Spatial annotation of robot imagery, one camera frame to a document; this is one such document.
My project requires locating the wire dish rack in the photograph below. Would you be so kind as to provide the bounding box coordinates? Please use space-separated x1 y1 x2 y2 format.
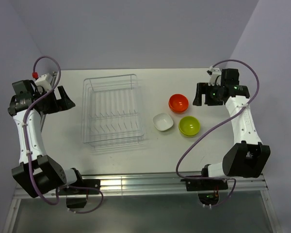
81 74 144 147

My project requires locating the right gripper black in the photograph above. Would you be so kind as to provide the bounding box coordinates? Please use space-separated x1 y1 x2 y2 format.
192 83 223 106

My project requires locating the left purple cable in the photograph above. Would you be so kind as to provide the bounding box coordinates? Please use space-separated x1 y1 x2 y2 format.
23 56 104 214

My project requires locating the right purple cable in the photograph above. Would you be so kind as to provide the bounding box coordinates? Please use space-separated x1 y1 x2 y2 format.
176 59 260 207

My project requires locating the aluminium rail front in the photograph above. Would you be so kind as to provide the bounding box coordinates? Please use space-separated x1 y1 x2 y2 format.
13 172 268 199

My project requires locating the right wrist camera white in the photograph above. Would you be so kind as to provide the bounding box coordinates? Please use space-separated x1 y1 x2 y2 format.
207 67 222 86

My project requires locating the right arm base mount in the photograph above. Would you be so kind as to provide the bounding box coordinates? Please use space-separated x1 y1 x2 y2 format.
180 176 228 192

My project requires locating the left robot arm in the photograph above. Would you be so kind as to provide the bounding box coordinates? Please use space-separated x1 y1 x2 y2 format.
8 80 85 198

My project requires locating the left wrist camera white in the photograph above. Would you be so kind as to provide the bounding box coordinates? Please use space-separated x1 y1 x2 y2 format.
32 72 53 93

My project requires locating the white square bowl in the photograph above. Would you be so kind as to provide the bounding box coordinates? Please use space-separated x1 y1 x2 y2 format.
153 113 174 132

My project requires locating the black box under rail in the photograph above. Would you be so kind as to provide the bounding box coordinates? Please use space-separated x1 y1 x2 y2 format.
66 198 87 209

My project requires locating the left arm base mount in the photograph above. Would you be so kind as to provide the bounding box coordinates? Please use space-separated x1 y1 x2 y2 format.
59 179 101 196

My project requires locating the green bowl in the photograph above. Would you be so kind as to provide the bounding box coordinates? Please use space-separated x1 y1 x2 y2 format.
178 116 201 137

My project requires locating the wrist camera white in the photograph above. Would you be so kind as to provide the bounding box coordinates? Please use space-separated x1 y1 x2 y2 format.
32 72 53 93
207 67 222 86

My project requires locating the purple cable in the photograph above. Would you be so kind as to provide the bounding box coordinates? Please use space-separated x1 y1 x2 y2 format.
176 59 260 207
23 56 104 214

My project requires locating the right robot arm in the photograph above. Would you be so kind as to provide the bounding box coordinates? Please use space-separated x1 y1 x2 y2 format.
193 67 271 189

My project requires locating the orange bowl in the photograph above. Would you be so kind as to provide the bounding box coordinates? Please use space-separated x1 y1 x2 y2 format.
168 94 189 109
169 106 188 114

